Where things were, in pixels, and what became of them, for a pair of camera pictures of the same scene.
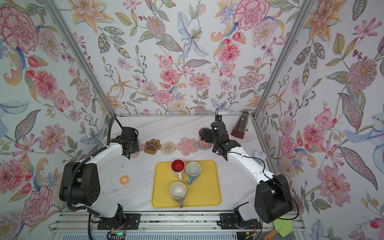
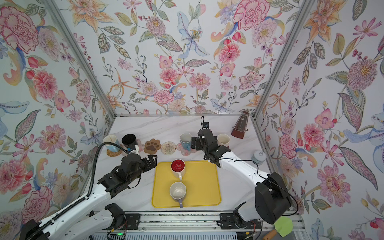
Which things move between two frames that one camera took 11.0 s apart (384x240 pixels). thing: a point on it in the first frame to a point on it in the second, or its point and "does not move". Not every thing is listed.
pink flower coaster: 187,146 does not move
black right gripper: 210,133 to 197,140
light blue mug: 193,170 to 185,138
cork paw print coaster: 152,146 does not move
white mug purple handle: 178,190 does not move
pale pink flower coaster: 141,147 does not move
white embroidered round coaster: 168,148 does not move
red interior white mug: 177,166 does not move
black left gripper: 136,147 to 152,161
